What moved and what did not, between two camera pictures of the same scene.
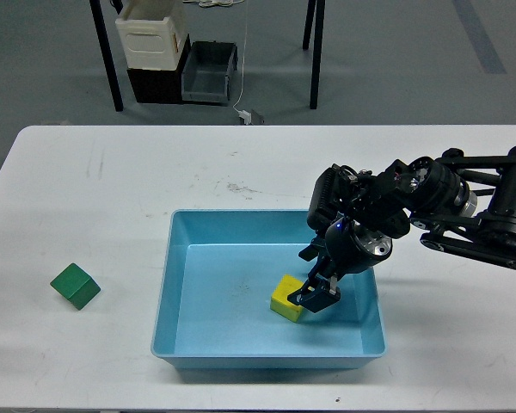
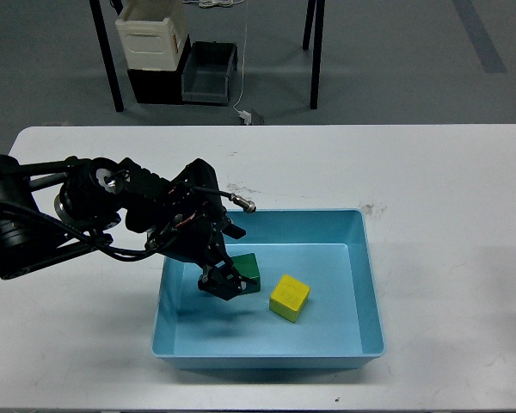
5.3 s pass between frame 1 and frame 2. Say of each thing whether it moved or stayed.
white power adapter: stayed
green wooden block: moved
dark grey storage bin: stayed
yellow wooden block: stayed
